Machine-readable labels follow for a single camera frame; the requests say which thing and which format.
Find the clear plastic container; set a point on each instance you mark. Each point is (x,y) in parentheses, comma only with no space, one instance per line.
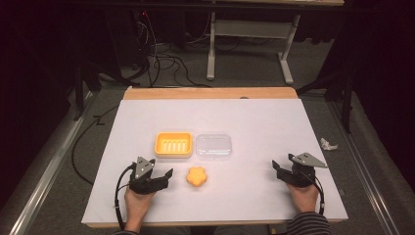
(213,146)

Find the yellow soap dish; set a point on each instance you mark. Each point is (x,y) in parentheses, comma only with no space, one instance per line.
(173,144)

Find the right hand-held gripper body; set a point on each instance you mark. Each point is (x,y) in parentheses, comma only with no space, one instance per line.
(301,174)

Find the person's left hand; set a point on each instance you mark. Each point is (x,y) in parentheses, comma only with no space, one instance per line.
(138,205)

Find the orange flower-shaped soap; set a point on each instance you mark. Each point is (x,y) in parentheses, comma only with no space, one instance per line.
(196,176)

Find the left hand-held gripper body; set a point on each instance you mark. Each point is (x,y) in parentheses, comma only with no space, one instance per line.
(141,176)

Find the crumpled white paper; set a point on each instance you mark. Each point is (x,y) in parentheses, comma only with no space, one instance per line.
(328,144)

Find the person's right hand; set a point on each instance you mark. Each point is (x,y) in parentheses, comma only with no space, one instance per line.
(304,198)

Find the white metal desk frame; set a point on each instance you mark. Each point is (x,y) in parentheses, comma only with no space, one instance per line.
(254,28)

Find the black metal stand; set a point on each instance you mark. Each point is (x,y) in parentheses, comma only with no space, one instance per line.
(88,81)
(345,98)

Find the grey metal floor rail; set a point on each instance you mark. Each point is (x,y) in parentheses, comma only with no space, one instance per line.
(49,169)
(365,163)

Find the white table sheet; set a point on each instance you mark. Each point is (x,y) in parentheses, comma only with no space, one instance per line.
(261,137)

